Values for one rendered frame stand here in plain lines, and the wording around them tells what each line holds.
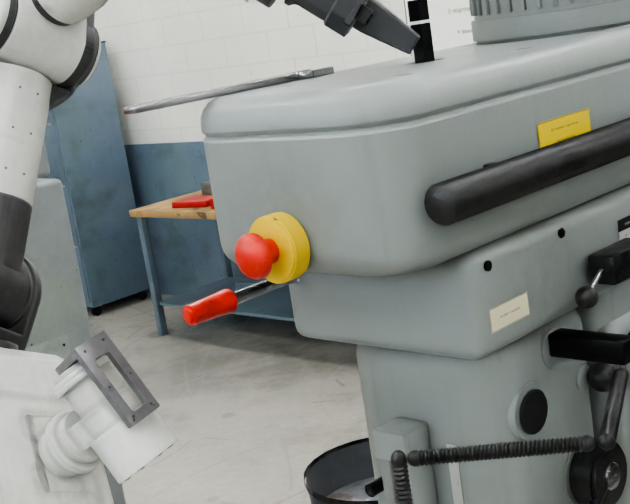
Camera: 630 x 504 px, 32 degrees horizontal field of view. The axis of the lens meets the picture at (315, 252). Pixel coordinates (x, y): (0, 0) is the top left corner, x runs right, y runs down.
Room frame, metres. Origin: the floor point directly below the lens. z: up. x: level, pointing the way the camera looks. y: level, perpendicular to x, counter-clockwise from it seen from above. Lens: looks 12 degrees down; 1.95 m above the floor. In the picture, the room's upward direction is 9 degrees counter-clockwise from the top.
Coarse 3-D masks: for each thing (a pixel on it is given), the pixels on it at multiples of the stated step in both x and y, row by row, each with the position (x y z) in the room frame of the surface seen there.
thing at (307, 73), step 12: (300, 72) 1.11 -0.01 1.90; (312, 72) 1.11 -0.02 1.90; (324, 72) 1.12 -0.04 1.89; (240, 84) 1.06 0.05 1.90; (252, 84) 1.06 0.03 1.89; (264, 84) 1.08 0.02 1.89; (180, 96) 1.01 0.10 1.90; (192, 96) 1.01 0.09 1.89; (204, 96) 1.02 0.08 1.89; (216, 96) 1.03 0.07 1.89; (132, 108) 0.97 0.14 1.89; (144, 108) 0.97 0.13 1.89; (156, 108) 0.98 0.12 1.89
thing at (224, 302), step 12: (252, 288) 1.04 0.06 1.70; (264, 288) 1.04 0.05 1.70; (276, 288) 1.06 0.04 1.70; (204, 300) 1.00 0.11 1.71; (216, 300) 1.00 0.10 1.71; (228, 300) 1.01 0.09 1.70; (240, 300) 1.02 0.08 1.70; (192, 312) 0.98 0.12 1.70; (204, 312) 0.99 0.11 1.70; (216, 312) 1.00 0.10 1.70; (228, 312) 1.01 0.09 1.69; (192, 324) 0.98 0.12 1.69
